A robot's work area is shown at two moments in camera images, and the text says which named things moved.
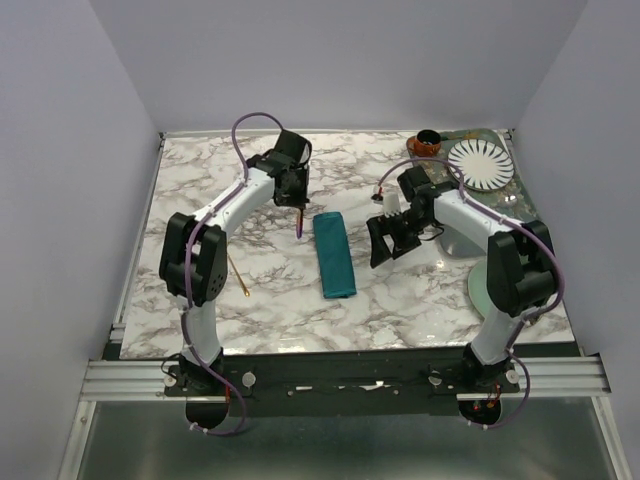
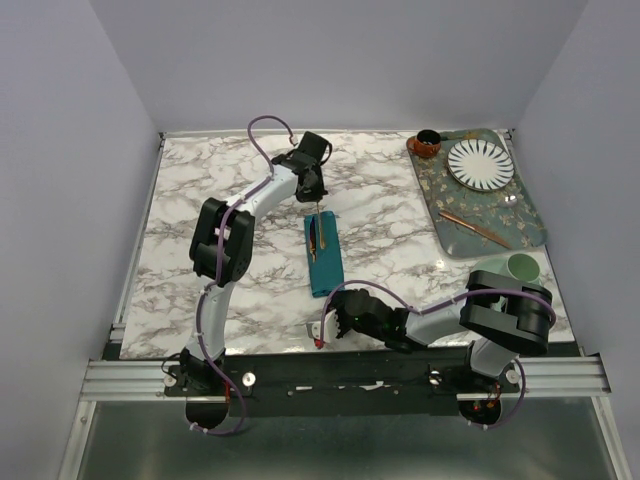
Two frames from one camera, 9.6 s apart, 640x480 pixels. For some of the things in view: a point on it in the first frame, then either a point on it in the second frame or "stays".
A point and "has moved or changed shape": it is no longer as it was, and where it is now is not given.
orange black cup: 425,143 stays
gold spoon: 246,291 to 321,234
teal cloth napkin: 334,255 has moved or changed shape
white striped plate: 486,165 stays
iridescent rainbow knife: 299,224 to 313,240
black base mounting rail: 341,384 stays
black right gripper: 379,248 to 337,307
